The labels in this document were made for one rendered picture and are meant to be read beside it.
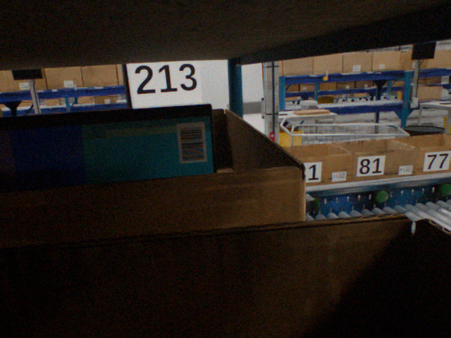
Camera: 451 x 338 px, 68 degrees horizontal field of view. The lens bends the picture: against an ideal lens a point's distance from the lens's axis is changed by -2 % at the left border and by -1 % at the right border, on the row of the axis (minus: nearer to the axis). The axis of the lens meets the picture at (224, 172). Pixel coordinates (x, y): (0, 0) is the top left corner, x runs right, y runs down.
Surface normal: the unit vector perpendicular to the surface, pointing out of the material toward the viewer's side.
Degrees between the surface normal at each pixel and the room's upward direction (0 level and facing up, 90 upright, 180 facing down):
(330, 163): 91
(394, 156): 90
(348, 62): 90
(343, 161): 90
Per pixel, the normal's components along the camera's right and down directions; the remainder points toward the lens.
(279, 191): 0.15, 0.28
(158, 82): 0.47, 0.16
